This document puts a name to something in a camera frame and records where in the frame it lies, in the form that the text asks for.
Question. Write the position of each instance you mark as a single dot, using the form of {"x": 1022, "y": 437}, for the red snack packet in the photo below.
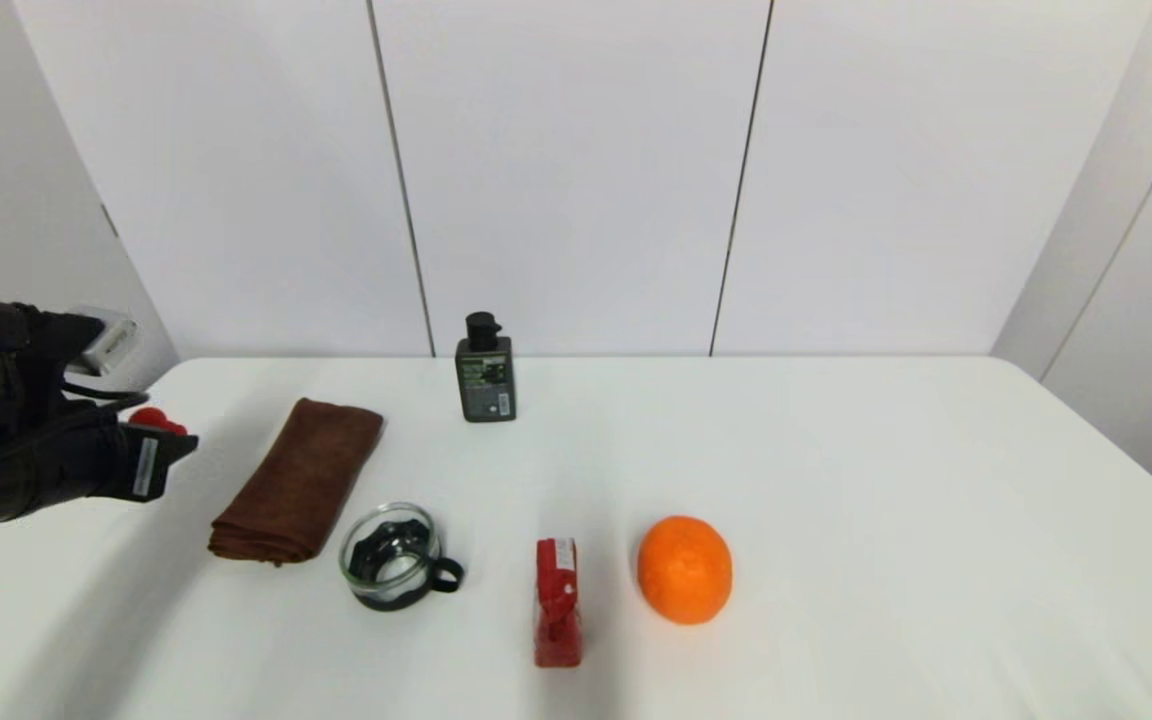
{"x": 556, "y": 600}

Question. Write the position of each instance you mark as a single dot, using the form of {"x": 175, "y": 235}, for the dark green pump bottle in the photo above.
{"x": 484, "y": 385}

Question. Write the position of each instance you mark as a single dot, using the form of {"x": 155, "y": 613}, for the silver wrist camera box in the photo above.
{"x": 106, "y": 340}

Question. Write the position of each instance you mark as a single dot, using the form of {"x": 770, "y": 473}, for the red toy duck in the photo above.
{"x": 148, "y": 418}

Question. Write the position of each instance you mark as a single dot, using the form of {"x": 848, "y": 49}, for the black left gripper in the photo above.
{"x": 101, "y": 465}

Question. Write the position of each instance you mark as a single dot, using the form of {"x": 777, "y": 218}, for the brown folded cloth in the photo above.
{"x": 301, "y": 480}

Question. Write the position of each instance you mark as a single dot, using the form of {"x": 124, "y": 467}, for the orange fruit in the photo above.
{"x": 684, "y": 570}

